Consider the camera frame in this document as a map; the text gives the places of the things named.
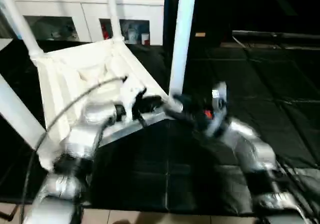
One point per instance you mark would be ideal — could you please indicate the red bottle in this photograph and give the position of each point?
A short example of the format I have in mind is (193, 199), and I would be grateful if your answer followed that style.
(104, 31)

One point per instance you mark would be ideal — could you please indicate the black work mat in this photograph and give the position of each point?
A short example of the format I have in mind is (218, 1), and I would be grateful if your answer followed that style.
(270, 134)

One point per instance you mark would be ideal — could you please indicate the white plastic table top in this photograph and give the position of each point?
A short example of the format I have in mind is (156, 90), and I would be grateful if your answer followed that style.
(80, 78)

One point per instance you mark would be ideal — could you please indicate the white plastic table leg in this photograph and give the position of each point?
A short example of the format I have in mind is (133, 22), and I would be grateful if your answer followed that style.
(21, 23)
(112, 11)
(20, 114)
(180, 38)

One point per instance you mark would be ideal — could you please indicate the small tan block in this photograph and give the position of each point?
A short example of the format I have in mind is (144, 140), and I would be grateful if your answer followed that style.
(200, 34)

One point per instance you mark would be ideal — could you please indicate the white glass-door cabinet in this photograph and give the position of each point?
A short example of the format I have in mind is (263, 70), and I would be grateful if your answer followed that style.
(60, 13)

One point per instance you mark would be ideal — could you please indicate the white edge strip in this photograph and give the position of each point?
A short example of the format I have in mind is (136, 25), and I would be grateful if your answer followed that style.
(5, 44)

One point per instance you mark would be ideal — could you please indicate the black metal stand tube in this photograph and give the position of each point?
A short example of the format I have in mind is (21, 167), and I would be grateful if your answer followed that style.
(7, 216)

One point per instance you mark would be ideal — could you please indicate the black metal rail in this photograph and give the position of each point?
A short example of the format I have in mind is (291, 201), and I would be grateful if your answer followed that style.
(275, 36)

